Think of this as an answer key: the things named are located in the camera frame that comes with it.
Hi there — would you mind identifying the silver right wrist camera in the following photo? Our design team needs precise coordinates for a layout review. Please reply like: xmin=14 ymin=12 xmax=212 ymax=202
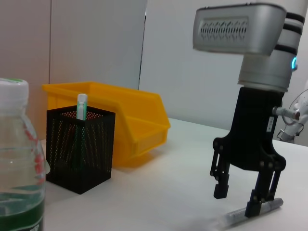
xmin=192 ymin=2 xmax=287 ymax=56

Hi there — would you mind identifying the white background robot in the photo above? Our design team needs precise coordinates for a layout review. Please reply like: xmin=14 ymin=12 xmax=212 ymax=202
xmin=279 ymin=89 xmax=308 ymax=142

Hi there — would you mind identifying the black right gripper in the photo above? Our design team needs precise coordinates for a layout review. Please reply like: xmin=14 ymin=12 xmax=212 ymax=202
xmin=209 ymin=87 xmax=287 ymax=218

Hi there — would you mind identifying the black mesh pen holder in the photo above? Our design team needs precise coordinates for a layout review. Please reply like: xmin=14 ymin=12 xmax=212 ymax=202
xmin=46 ymin=104 xmax=116 ymax=194

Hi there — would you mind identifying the grey marker pen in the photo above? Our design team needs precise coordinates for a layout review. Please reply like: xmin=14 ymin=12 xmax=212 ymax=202
xmin=220 ymin=197 xmax=284 ymax=224

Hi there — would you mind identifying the green pen with white cap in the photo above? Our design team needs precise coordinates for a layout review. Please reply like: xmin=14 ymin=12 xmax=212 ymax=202
xmin=76 ymin=93 xmax=88 ymax=121

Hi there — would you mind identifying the clear water bottle green label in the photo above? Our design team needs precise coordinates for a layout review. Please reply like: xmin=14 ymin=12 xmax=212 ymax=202
xmin=0 ymin=78 xmax=47 ymax=231

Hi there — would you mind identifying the yellow plastic storage bin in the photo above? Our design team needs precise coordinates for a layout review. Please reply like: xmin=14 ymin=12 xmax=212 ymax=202
xmin=42 ymin=81 xmax=171 ymax=168

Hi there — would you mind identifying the right gripper cable with connector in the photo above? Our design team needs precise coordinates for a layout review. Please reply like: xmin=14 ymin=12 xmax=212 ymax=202
xmin=272 ymin=107 xmax=301 ymax=126

